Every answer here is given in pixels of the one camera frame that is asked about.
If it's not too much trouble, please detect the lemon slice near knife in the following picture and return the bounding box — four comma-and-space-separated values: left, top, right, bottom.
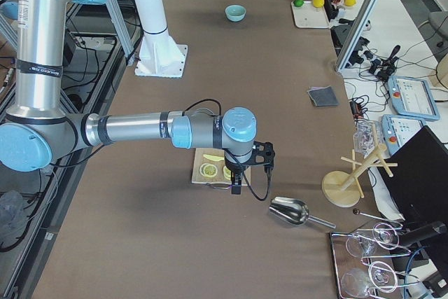
199, 163, 218, 178

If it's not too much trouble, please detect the steel scoop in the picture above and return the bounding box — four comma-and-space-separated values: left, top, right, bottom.
269, 196, 336, 229

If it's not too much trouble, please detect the wooden mug tree stand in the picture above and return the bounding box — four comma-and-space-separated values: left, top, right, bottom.
321, 122, 398, 207

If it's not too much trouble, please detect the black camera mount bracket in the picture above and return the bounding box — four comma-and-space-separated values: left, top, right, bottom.
248, 141, 275, 169

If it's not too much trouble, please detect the yellow lemon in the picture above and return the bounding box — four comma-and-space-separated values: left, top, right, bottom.
344, 0, 356, 7
311, 0, 325, 8

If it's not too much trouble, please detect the black monitor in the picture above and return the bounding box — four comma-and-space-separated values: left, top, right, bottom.
379, 126, 447, 223

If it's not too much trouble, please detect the aluminium frame post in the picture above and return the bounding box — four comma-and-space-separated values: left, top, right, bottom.
335, 0, 378, 73

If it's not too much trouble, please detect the green lime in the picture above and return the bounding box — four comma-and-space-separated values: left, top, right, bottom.
293, 0, 305, 8

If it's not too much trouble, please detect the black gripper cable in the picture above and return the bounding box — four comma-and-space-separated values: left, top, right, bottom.
184, 99, 272, 202

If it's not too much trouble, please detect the lower wine glass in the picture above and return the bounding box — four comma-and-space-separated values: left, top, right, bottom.
340, 261, 398, 298

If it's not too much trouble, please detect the bamboo cutting board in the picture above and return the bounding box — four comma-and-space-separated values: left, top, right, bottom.
191, 148, 231, 186

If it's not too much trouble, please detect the beige bunny tray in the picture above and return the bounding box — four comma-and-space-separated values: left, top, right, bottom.
290, 1, 330, 29

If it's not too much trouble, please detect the black wire glass rack tray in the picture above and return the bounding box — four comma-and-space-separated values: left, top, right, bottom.
329, 232, 419, 298

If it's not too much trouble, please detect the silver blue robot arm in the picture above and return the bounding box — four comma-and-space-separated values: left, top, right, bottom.
1, 0, 260, 194

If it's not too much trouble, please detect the upper blue teach pendant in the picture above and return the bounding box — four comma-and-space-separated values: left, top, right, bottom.
388, 76, 440, 120

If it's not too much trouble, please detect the blue teach pendant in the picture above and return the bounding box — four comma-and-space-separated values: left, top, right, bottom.
381, 114, 426, 155
388, 76, 440, 120

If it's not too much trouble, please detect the grey folded cloth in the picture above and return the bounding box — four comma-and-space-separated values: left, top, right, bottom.
307, 86, 339, 107

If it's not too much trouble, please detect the white pedestal column base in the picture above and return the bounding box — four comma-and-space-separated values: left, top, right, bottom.
134, 0, 188, 78

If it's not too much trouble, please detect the mint green ceramic bowl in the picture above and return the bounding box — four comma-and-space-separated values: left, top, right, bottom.
225, 4, 246, 22

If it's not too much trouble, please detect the wine glass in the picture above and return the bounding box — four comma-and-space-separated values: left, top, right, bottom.
346, 223, 399, 258
340, 261, 398, 298

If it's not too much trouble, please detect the upper wine glass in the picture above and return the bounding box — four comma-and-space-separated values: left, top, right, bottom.
346, 223, 399, 258

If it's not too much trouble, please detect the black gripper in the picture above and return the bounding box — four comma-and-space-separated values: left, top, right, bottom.
225, 154, 250, 195

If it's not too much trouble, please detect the lower blue teach pendant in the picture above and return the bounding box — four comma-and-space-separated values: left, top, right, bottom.
381, 114, 426, 155

